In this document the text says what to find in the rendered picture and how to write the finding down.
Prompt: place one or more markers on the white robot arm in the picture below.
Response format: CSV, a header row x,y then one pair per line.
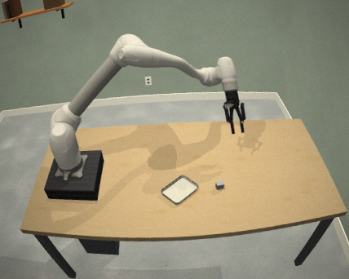
x,y
63,144

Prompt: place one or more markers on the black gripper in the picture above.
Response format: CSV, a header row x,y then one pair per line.
x,y
233,95

